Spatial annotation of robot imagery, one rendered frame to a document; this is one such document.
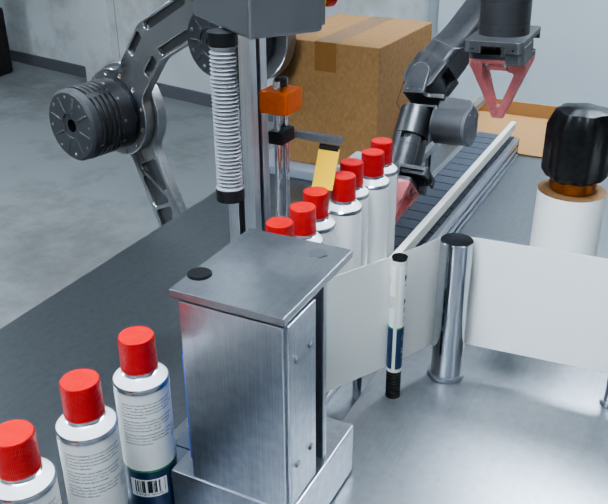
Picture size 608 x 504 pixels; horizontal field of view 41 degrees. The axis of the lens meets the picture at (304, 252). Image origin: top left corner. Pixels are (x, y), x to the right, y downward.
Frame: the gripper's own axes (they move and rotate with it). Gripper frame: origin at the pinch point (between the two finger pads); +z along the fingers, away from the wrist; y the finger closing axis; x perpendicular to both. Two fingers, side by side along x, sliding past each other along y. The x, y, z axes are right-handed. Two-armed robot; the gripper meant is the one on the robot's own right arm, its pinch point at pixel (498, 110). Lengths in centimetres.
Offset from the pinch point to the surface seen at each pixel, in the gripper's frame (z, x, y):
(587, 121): 2.4, -9.5, 7.0
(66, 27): 76, 391, 360
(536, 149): 36, 11, 92
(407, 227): 30.7, 20.5, 28.5
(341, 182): 10.6, 19.1, -3.2
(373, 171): 12.6, 18.6, 7.1
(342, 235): 17.9, 18.7, -4.0
